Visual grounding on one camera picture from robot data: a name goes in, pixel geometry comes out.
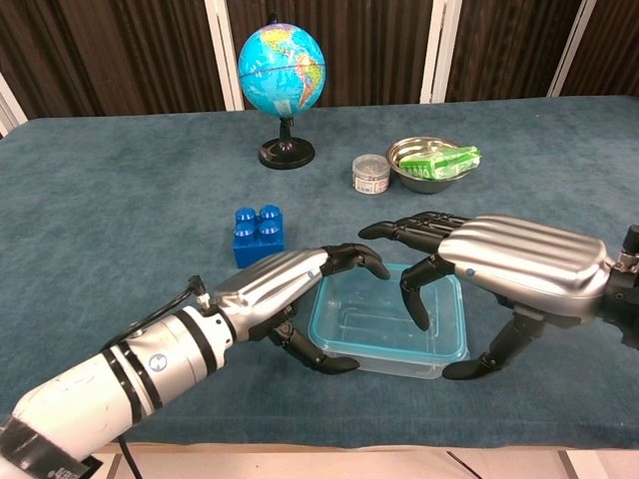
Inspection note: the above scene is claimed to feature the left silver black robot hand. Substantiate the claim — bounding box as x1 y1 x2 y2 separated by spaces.
212 242 391 375

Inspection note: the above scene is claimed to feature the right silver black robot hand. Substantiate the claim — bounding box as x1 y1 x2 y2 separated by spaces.
357 212 618 381

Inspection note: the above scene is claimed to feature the teal plastic lid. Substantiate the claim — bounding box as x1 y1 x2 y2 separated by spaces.
307 262 471 371

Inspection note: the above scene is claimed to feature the clear plastic container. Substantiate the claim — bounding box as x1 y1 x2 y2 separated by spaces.
308 318 469 382

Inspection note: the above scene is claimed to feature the blue toy building brick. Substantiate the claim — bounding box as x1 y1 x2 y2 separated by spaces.
232 204 289 270

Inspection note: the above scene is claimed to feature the green wet wipes pack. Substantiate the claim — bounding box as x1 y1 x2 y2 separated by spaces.
397 145 483 182

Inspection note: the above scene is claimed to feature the stainless steel bowl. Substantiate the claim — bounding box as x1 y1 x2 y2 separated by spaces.
386 136 473 196

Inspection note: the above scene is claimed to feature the clear round jar of pins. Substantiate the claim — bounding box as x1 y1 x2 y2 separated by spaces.
351 154 392 196

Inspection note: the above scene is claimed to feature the blue table cloth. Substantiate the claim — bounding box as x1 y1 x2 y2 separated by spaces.
0 94 639 451

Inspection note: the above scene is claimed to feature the blue desk globe black stand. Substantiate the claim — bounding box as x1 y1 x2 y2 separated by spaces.
238 12 328 171

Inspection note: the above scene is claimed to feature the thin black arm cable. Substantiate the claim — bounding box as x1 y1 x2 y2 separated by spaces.
102 274 209 479

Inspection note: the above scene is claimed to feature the white partition post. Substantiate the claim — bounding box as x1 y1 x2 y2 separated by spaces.
546 0 599 99
0 73 29 139
204 0 246 112
420 0 463 105

